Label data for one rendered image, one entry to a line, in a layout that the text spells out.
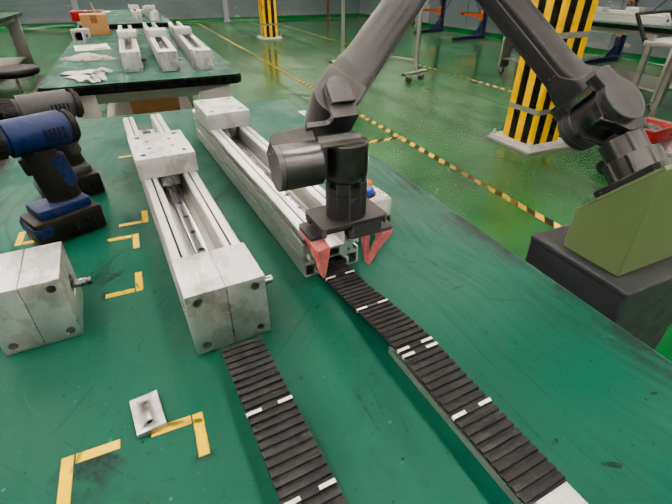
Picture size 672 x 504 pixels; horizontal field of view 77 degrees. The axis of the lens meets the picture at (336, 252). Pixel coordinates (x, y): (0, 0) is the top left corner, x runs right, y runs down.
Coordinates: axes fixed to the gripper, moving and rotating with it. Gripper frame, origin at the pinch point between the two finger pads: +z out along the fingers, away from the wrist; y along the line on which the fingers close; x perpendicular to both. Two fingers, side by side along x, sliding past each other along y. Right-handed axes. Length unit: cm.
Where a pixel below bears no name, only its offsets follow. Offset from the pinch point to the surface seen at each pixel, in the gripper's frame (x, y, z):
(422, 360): 20.8, 0.6, 0.5
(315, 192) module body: -16.6, -2.6, -4.6
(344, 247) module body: -4.6, -2.3, 0.2
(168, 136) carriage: -48, 17, -9
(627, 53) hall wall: -434, -771, 76
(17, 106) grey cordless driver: -54, 43, -17
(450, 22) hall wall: -933, -797, 66
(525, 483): 36.5, 1.1, 0.4
